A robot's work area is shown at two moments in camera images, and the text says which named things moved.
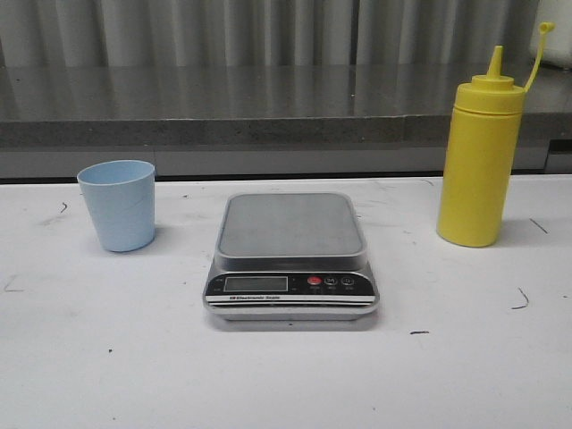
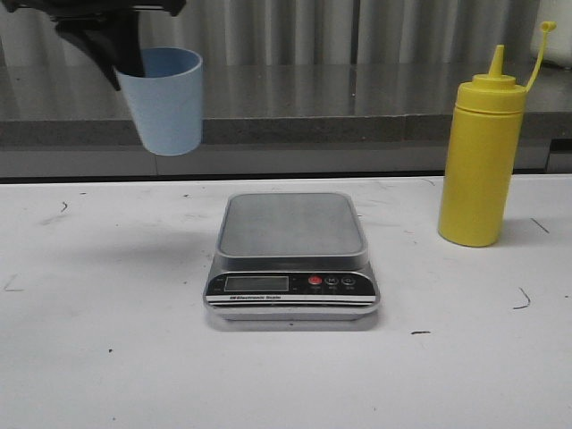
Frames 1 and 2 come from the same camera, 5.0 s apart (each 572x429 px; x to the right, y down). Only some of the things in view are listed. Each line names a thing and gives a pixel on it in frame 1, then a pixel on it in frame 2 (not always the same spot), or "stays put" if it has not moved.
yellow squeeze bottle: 479,154 stays put
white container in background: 558,42 stays put
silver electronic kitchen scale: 290,256 stays put
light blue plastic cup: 121,194 to 166,103
